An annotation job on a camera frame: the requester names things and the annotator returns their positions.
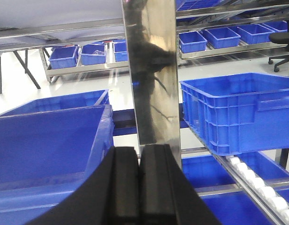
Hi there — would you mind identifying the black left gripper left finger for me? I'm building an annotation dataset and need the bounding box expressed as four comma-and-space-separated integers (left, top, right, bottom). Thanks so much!
28, 147, 139, 225

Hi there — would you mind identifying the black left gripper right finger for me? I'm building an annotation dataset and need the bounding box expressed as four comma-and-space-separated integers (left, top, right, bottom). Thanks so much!
139, 144, 220, 225

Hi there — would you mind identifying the blue bin lower right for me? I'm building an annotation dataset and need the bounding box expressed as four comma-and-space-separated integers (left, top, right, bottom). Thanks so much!
182, 148, 289, 225

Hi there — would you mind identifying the large blue bin left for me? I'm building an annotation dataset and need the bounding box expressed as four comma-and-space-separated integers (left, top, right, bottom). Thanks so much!
0, 105, 114, 225

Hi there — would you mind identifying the blue bin behind left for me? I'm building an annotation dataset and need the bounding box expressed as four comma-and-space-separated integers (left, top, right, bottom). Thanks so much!
0, 90, 109, 117

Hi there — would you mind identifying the large blue crate right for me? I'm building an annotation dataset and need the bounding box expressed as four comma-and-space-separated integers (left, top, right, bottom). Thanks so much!
181, 72, 289, 156

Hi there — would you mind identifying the small blue bin with parts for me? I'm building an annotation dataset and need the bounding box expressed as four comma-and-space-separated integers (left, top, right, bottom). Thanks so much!
80, 44, 106, 66

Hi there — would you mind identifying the small blue bin far left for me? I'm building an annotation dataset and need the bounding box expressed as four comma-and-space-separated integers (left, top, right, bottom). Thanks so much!
49, 46, 79, 69

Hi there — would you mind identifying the far steel flow rack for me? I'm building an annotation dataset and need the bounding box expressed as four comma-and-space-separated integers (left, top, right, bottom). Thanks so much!
45, 0, 289, 83

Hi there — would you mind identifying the grey table with black legs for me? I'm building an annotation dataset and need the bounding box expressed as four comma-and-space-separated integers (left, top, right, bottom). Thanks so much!
0, 28, 56, 95

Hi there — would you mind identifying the black office chair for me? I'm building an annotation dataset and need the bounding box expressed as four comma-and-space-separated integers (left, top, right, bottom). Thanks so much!
268, 20, 289, 73

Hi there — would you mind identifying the white roller conveyor rail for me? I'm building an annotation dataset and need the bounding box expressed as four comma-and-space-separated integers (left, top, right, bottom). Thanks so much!
213, 154, 289, 225

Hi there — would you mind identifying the small blue bin by post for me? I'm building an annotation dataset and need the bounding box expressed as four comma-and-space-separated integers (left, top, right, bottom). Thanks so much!
114, 41, 128, 62

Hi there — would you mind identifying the shiny steel shelf post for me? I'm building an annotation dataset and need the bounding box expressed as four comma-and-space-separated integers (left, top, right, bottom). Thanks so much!
122, 0, 181, 165

